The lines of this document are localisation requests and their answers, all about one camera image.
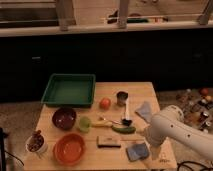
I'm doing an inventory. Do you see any metal spoon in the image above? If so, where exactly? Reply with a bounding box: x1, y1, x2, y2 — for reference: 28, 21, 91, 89
99, 116, 122, 125

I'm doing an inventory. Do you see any white mug with contents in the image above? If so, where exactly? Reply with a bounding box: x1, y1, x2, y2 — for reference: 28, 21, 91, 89
25, 130, 48, 156

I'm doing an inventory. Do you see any green cucumber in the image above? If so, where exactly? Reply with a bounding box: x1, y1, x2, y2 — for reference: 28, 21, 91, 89
111, 126, 136, 134

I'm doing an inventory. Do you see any blue sponge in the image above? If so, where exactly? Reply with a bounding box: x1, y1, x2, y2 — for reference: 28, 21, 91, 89
126, 143, 149, 162

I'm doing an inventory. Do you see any small metal cup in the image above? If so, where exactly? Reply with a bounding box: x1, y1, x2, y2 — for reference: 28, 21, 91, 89
116, 91, 128, 106

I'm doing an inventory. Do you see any red tomato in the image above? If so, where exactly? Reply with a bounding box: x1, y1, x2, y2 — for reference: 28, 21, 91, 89
99, 97, 111, 110

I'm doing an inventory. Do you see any orange bowl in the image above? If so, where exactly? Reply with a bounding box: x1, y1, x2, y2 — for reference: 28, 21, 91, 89
53, 133, 86, 166

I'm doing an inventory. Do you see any green plastic cup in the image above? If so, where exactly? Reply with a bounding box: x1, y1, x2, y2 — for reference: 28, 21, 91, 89
78, 116, 91, 133

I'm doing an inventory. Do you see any green plastic tray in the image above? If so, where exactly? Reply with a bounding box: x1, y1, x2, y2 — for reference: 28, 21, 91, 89
41, 74, 96, 108

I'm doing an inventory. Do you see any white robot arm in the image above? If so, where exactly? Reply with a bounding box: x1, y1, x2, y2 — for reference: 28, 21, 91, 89
142, 105, 213, 161

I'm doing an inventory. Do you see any dark red bowl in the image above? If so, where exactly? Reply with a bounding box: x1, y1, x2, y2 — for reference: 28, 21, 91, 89
52, 108, 76, 130

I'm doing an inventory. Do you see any grey blue cloth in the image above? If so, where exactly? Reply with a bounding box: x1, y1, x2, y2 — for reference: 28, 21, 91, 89
135, 101, 152, 123

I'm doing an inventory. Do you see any white handled black spoon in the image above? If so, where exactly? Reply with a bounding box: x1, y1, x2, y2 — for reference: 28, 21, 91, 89
122, 101, 132, 126

